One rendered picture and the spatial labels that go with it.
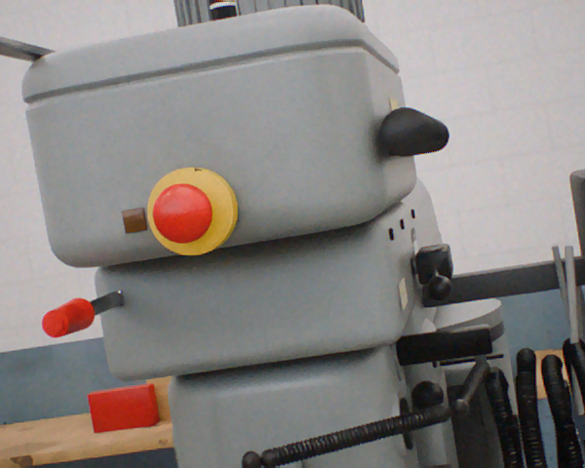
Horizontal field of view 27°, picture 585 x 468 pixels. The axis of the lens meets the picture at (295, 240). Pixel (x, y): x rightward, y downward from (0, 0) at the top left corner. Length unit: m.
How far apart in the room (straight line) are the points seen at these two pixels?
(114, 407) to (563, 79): 2.29
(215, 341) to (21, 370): 4.78
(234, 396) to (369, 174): 0.24
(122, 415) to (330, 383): 4.03
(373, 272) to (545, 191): 4.34
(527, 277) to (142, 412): 3.73
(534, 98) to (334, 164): 4.42
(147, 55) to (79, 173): 0.10
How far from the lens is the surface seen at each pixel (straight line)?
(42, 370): 5.69
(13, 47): 0.87
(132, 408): 4.98
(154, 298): 0.97
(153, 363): 0.98
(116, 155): 0.87
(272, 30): 0.85
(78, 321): 0.86
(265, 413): 1.00
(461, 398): 0.94
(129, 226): 0.87
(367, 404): 1.00
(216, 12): 1.07
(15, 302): 5.71
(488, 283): 1.34
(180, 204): 0.81
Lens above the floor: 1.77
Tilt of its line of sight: 3 degrees down
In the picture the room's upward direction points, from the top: 10 degrees counter-clockwise
